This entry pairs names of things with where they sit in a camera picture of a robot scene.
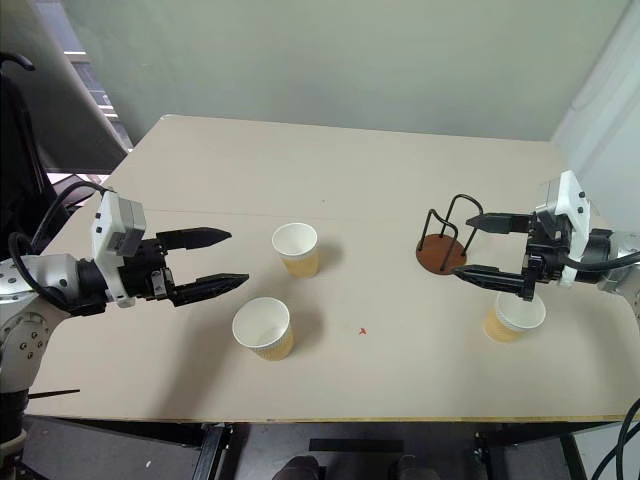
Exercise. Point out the thin black rod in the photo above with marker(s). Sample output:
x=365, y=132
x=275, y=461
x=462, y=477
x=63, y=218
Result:
x=55, y=393

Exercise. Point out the dark rounded shape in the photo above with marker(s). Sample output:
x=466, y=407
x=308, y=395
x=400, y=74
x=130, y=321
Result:
x=300, y=469

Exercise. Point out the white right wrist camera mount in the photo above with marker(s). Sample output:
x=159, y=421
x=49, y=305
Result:
x=570, y=210

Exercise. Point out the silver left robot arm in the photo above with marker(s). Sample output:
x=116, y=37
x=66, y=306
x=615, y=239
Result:
x=47, y=272

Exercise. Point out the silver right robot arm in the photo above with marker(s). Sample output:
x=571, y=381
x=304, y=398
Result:
x=625, y=244

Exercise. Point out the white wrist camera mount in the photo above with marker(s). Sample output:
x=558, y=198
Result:
x=107, y=225
x=570, y=210

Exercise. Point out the tan paper cup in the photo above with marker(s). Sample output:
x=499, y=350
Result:
x=262, y=330
x=296, y=250
x=520, y=320

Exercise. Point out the black table frame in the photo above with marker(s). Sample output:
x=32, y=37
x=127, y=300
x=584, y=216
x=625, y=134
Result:
x=150, y=445

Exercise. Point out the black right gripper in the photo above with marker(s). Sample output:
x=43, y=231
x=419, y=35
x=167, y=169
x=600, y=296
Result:
x=547, y=255

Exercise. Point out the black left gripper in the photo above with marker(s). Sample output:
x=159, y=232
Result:
x=142, y=272

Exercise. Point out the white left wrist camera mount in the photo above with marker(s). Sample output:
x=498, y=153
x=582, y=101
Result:
x=107, y=225

